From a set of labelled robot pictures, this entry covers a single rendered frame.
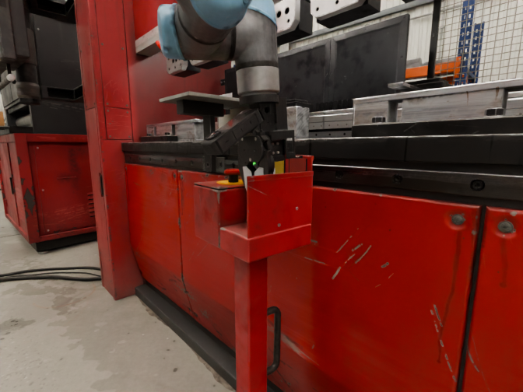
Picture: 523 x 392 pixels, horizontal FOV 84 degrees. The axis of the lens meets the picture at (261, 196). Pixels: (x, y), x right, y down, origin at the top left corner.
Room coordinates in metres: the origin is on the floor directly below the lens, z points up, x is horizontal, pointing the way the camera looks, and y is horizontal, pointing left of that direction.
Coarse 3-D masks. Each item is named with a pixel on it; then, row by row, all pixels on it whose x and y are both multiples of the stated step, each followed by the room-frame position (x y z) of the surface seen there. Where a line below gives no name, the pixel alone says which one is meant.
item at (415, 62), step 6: (408, 60) 2.22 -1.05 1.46; (414, 60) 2.19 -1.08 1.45; (420, 60) 2.18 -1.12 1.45; (438, 60) 2.23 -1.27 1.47; (444, 60) 2.20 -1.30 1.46; (450, 60) 2.18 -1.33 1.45; (408, 66) 2.22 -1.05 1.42; (414, 66) 2.19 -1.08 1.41; (420, 66) 2.19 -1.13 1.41; (420, 78) 2.50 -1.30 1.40
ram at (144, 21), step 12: (132, 0) 1.64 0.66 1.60; (144, 0) 1.54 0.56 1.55; (156, 0) 1.45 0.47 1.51; (168, 0) 1.37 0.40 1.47; (144, 12) 1.55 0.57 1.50; (156, 12) 1.45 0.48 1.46; (144, 24) 1.55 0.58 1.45; (156, 24) 1.46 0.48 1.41; (156, 36) 1.46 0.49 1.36; (144, 48) 1.57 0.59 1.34; (156, 48) 1.57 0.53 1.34
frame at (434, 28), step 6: (438, 0) 1.33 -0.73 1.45; (438, 6) 1.32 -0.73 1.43; (438, 12) 1.32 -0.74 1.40; (432, 18) 1.34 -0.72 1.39; (438, 18) 1.32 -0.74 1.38; (432, 24) 1.34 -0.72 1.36; (438, 24) 1.33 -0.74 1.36; (432, 30) 1.34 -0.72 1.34; (438, 30) 1.33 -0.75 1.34; (432, 36) 1.33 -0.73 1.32; (432, 42) 1.33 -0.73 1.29; (432, 48) 1.33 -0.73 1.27; (432, 54) 1.33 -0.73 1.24; (432, 60) 1.33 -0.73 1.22; (432, 66) 1.33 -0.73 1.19; (432, 72) 1.32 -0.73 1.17; (426, 78) 1.34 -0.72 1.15; (432, 78) 1.32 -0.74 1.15
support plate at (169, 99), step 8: (168, 96) 0.89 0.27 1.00; (176, 96) 0.85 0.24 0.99; (184, 96) 0.83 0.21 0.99; (192, 96) 0.83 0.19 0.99; (200, 96) 0.83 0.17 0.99; (208, 96) 0.84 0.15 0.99; (216, 96) 0.86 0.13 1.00; (224, 96) 0.88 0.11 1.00; (224, 104) 0.98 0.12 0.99; (232, 104) 0.98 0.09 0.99
